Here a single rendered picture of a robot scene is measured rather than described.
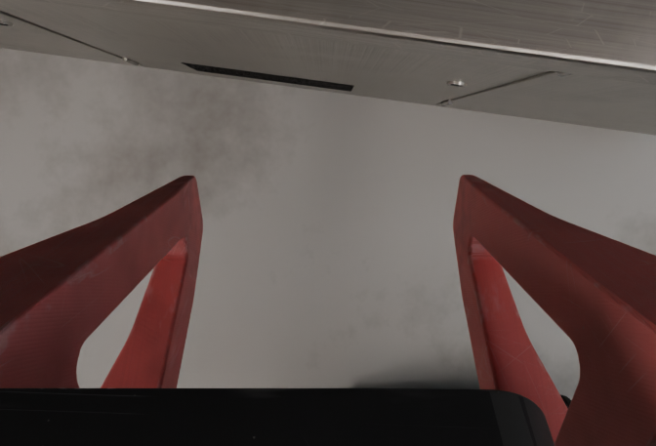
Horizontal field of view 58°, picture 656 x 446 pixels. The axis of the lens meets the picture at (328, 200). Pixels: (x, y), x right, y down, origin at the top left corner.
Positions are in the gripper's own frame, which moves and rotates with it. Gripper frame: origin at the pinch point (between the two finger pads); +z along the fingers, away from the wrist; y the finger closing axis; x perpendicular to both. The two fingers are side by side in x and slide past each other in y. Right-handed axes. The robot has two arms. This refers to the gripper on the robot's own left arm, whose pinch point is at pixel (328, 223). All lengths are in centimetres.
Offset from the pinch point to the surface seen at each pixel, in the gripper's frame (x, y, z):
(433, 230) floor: 67, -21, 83
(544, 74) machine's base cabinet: 13.3, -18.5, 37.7
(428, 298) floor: 79, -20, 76
